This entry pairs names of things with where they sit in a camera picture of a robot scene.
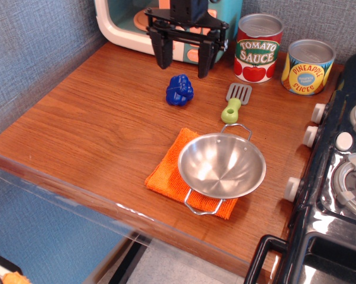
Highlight orange black object corner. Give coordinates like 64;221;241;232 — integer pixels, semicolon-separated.
0;256;31;284

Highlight blue toy blueberries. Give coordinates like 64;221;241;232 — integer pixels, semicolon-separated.
166;74;194;107

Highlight green handled toy spatula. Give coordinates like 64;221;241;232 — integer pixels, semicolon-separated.
221;83;252;124

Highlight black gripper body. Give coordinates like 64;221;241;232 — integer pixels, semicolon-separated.
145;1;229;51

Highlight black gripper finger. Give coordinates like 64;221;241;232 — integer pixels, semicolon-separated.
148;28;173;69
198;40;219;79

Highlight pineapple slices can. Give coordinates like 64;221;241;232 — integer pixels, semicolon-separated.
281;39;336;95

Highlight tomato sauce can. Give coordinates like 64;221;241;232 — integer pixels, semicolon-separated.
234;13;284;83

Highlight toy microwave oven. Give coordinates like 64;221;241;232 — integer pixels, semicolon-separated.
94;0;243;54

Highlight clear acrylic barrier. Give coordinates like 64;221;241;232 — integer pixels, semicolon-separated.
0;169;244;283

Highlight orange microfibre cloth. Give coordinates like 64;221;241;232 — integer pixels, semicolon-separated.
145;128;237;220

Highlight steel two-handled bowl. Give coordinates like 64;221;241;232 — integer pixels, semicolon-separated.
177;123;267;215

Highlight black toy stove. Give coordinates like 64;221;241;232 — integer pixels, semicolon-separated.
245;54;356;283

